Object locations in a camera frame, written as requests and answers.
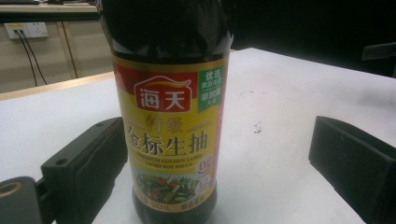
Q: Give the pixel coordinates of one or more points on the dark soy sauce bottle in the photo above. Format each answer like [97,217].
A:
[169,124]

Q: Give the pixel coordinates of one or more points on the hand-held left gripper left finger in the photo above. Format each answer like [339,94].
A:
[84,168]

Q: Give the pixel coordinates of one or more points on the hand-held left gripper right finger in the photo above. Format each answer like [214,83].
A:
[358,168]

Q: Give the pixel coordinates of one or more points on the wooden desk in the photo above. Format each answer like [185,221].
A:
[46,11]

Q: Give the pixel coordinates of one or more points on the white wall socket panel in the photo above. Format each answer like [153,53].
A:
[26,30]

